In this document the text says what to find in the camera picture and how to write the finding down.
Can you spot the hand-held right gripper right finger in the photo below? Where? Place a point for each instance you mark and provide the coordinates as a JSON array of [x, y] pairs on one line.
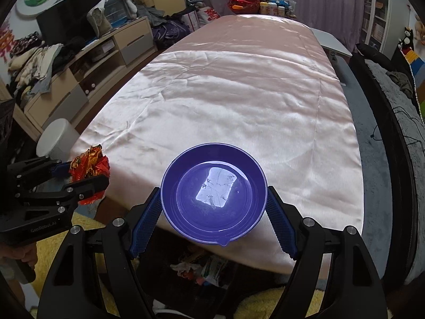
[[282, 222]]

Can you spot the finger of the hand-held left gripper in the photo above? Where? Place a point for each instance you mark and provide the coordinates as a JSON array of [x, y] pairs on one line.
[[61, 168], [93, 186]]

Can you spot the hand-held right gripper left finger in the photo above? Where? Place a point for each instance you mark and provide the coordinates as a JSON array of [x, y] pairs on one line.
[[146, 219]]

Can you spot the red gold wrapper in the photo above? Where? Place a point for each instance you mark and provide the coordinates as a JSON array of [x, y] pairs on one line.
[[89, 164]]

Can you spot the purple plastic bowl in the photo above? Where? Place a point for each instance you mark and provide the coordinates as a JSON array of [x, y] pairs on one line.
[[186, 212]]

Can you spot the person's left hand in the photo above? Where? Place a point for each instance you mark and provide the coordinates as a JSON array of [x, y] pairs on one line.
[[26, 256]]

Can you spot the white round stool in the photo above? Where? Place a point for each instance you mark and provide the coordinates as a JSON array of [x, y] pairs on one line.
[[56, 136]]

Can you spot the yellow fluffy rug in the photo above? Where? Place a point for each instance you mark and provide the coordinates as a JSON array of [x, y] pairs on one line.
[[83, 221]]

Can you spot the white plastic package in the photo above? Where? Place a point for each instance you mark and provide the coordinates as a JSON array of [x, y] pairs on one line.
[[214, 269]]

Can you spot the grey-blue carpet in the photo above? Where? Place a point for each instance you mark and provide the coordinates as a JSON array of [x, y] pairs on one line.
[[372, 172]]

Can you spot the pile of clothes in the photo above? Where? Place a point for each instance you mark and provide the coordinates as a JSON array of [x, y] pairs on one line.
[[36, 63]]

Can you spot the beige grey tv cabinet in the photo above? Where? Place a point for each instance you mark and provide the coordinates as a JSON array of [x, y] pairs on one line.
[[99, 59]]

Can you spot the black sofa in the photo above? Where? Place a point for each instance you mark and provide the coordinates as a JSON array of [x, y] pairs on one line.
[[396, 172]]

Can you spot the pink satin tablecloth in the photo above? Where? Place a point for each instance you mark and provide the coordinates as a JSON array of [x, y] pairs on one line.
[[232, 106]]

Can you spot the grey fuzzy blanket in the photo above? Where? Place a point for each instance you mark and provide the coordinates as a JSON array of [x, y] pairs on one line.
[[416, 159]]

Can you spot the black television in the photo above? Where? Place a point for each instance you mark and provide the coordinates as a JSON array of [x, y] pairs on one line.
[[73, 16]]

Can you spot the grey towel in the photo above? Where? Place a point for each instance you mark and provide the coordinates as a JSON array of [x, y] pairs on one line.
[[98, 18]]

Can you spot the blue cage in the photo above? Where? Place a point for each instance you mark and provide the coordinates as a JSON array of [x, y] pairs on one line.
[[118, 13]]

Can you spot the purple bag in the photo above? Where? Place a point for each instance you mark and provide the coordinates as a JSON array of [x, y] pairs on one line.
[[171, 33]]

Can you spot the dark grey crumpled cloth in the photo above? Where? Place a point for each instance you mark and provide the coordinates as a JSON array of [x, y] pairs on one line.
[[403, 83]]

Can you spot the white side table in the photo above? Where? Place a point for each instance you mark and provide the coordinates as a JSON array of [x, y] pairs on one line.
[[332, 41]]

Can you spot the white red shopping bag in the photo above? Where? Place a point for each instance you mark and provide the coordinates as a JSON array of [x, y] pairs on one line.
[[207, 16]]

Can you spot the colourful crochet blanket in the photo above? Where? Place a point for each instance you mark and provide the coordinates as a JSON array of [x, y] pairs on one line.
[[416, 58]]

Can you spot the yellow white bottle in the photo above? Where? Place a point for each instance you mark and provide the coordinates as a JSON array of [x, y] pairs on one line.
[[281, 10], [272, 8], [264, 8]]

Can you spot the blue white packets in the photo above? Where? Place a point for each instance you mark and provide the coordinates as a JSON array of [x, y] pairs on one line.
[[282, 0]]

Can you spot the black white cat plush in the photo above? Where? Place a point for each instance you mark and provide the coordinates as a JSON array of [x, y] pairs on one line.
[[406, 38]]

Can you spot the red basket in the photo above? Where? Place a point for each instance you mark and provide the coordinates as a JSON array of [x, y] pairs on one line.
[[244, 3]]

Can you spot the row of plush toys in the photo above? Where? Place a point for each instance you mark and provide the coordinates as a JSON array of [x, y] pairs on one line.
[[419, 30]]

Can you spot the white bookshelf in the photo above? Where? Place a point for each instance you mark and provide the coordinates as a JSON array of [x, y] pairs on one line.
[[378, 6]]

